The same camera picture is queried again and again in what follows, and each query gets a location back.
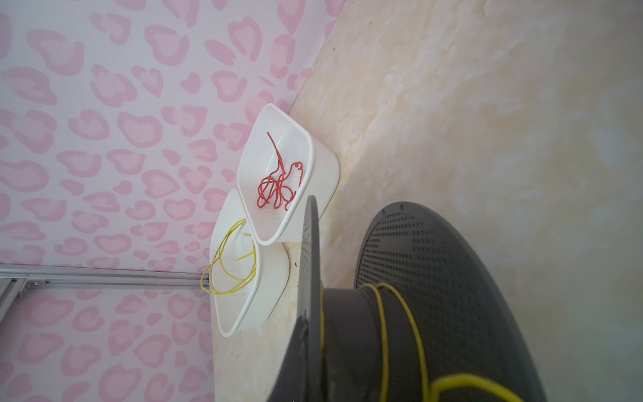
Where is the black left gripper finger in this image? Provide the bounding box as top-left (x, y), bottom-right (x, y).
top-left (268, 317), bottom-right (309, 402)

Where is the yellow cable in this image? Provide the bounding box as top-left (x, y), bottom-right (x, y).
top-left (199, 218), bottom-right (258, 296)
top-left (319, 282), bottom-right (526, 402)

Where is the dark grey cable spool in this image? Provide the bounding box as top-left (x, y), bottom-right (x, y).
top-left (297, 197), bottom-right (546, 401)

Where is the white plastic tray left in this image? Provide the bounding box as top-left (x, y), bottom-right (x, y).
top-left (202, 189), bottom-right (290, 338)

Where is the white plastic tray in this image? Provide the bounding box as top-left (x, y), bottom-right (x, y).
top-left (202, 189), bottom-right (290, 338)
top-left (237, 104), bottom-right (340, 246)

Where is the white plastic tray right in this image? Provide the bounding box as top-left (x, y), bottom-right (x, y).
top-left (237, 104), bottom-right (340, 246)

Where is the yellow cable in tray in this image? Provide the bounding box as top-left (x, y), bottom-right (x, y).
top-left (199, 218), bottom-right (258, 296)

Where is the red cable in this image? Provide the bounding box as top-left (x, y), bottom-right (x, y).
top-left (256, 131), bottom-right (305, 210)

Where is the aluminium frame diagonal bar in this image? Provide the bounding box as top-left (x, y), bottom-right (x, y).
top-left (0, 278), bottom-right (27, 325)

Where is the aluminium frame left post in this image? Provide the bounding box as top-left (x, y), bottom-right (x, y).
top-left (1, 264), bottom-right (201, 289)

